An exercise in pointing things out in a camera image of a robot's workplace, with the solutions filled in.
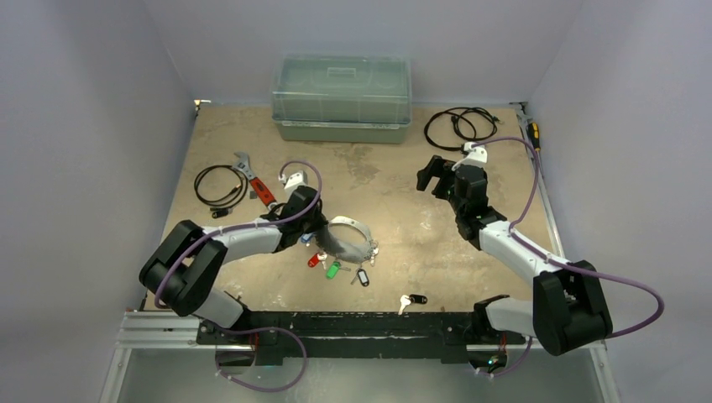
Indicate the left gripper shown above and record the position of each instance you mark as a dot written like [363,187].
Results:
[319,220]

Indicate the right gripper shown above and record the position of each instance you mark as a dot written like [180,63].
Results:
[445,181]

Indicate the blue tagged key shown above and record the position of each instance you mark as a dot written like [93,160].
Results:
[307,238]

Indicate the red tagged key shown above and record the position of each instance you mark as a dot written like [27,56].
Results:
[318,258]

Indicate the green tagged key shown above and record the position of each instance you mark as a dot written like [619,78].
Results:
[334,268]

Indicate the black tagged key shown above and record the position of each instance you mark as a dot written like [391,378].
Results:
[361,276]
[407,300]

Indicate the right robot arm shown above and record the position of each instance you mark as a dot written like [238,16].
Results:
[568,308]

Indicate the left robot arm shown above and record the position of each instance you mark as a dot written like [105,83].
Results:
[182,271]

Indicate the clear lidded green box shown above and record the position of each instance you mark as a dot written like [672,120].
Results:
[342,98]

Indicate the yellow black screwdriver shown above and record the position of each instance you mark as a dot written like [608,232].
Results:
[533,134]

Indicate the loose black tagged key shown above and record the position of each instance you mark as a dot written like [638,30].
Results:
[407,300]

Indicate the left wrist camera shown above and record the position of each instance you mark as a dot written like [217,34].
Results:
[291,182]

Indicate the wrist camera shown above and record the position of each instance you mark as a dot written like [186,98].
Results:
[291,182]
[473,155]

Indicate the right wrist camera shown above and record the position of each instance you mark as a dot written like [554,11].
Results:
[473,155]

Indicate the red handled adjustable wrench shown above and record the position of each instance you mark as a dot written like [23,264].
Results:
[259,187]

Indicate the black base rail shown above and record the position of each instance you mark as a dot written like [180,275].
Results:
[449,337]

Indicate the aluminium frame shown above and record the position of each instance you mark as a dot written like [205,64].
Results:
[157,359]

